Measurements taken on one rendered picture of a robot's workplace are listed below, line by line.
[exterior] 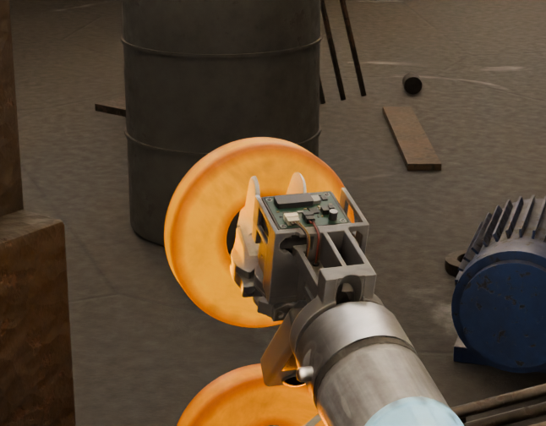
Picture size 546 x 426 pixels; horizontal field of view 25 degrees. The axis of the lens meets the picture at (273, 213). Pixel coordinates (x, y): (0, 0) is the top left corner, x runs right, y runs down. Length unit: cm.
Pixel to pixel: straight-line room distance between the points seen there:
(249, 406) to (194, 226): 17
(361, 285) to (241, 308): 21
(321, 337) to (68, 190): 340
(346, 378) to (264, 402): 28
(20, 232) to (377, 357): 46
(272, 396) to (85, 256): 255
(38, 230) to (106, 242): 253
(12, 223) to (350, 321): 45
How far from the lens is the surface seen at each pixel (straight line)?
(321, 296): 83
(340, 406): 77
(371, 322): 81
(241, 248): 95
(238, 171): 98
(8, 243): 113
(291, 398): 106
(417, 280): 339
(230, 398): 104
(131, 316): 315
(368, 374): 77
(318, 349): 80
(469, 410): 119
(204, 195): 98
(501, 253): 268
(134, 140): 360
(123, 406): 271
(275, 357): 92
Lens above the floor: 125
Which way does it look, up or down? 19 degrees down
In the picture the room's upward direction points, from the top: straight up
